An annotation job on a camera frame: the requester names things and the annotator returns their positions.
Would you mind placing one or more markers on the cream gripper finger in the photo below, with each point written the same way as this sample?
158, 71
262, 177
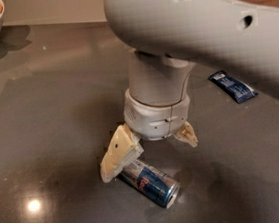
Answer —
186, 134
123, 150

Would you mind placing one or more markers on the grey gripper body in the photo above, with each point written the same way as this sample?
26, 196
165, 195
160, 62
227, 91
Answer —
158, 118

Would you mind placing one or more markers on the blue silver redbull can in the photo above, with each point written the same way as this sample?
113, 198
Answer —
155, 184

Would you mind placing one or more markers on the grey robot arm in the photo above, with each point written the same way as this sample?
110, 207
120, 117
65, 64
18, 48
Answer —
167, 38

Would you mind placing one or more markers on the dark blue snack packet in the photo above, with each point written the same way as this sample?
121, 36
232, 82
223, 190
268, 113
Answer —
239, 91

